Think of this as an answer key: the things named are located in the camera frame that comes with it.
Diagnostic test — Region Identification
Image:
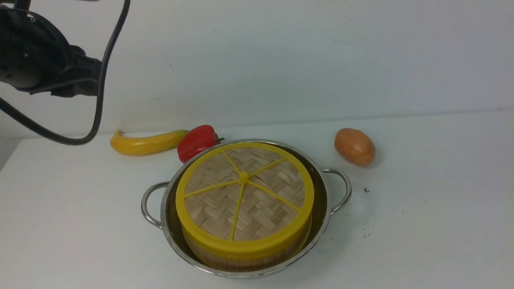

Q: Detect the black camera cable left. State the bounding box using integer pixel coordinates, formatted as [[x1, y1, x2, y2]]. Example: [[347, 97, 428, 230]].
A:
[[0, 0, 131, 146]]

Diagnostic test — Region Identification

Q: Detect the stainless steel pot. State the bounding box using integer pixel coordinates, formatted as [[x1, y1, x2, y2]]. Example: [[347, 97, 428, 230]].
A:
[[140, 139, 352, 278]]

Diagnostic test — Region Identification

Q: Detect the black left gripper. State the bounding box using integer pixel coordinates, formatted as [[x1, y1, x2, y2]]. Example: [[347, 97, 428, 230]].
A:
[[28, 45, 102, 98]]

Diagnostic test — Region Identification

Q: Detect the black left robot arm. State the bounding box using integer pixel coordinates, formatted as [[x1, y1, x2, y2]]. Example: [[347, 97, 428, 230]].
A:
[[0, 0, 102, 98]]

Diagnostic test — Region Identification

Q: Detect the brown toy potato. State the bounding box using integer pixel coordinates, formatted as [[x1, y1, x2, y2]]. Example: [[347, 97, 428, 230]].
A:
[[334, 128, 376, 167]]

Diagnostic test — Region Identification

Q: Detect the yellow-rimmed bamboo steamer lid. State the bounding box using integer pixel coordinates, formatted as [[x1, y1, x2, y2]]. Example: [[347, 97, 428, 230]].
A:
[[175, 142, 315, 238]]

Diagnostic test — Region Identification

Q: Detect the yellow-rimmed bamboo steamer basket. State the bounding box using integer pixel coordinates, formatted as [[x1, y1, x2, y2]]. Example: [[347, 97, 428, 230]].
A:
[[182, 217, 312, 272]]

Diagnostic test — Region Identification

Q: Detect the yellow toy banana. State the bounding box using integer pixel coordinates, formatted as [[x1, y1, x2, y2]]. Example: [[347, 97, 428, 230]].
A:
[[110, 130, 189, 156]]

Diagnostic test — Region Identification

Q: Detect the red toy bell pepper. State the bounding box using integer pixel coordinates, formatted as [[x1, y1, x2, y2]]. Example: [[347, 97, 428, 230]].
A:
[[177, 124, 224, 163]]

